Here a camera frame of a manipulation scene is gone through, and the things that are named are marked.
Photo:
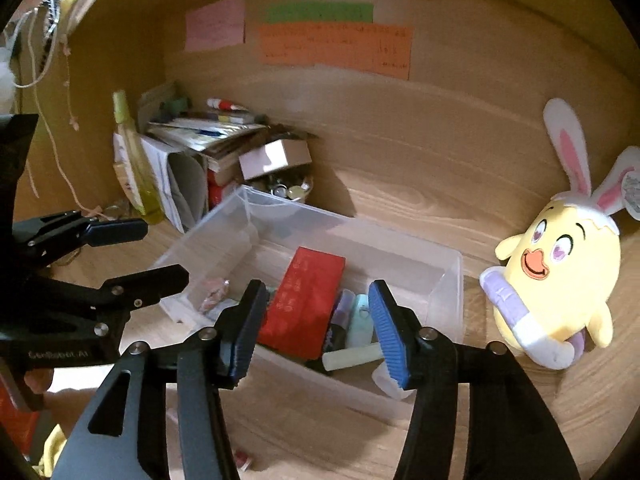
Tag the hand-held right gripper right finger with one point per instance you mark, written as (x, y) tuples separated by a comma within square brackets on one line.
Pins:
[(390, 342)]

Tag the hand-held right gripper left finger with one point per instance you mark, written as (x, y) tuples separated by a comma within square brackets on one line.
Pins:
[(250, 332)]

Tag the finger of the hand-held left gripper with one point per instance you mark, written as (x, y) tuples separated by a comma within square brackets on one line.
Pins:
[(117, 231), (160, 282)]

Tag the teal cosmetic bottle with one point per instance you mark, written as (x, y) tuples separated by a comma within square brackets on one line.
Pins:
[(360, 327)]

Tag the white tape roll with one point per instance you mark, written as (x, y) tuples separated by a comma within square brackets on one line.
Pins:
[(387, 382)]

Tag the light green cosmetic tube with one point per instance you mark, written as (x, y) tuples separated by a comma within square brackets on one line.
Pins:
[(350, 358)]

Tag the purple black spray bottle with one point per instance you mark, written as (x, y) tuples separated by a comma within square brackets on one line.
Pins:
[(345, 317)]

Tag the red box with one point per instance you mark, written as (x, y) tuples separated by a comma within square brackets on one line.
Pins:
[(305, 300)]

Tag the clear plastic storage bin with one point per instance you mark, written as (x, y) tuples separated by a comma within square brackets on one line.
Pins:
[(400, 270)]

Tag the person's left hand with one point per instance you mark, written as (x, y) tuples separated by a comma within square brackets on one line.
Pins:
[(37, 381)]

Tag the yellow green spray bottle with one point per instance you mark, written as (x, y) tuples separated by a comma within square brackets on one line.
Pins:
[(145, 195)]

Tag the white orange tube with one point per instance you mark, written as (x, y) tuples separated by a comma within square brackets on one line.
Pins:
[(124, 175)]

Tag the white paper receipt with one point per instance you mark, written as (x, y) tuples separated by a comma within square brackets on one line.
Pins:
[(160, 170)]

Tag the red cloth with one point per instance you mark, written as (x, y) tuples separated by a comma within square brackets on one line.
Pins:
[(15, 410)]

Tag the red book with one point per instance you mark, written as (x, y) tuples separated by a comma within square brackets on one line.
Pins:
[(220, 192)]

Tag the yellow cloth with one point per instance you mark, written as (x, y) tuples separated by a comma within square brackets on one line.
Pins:
[(57, 452)]

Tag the small red white item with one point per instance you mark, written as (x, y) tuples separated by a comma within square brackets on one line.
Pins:
[(242, 459)]

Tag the stack of books and papers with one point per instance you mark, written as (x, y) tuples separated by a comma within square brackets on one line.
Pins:
[(210, 135)]

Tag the clear bowl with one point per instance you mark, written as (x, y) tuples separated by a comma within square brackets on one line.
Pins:
[(287, 190)]

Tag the red white marker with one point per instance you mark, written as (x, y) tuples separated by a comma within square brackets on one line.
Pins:
[(227, 105)]

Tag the small white cardboard box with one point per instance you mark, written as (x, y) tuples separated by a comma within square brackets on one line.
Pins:
[(272, 157)]

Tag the yellow chick plush toy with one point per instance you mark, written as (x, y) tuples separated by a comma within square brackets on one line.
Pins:
[(565, 280)]

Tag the white fluffy pompom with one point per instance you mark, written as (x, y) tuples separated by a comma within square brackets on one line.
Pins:
[(5, 72)]

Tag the pink paper note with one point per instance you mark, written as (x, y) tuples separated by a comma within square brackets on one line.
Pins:
[(215, 22)]

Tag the orange paper note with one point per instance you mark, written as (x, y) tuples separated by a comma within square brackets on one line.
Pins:
[(335, 50)]

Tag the green paper note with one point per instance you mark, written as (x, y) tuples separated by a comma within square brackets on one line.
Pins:
[(320, 12)]

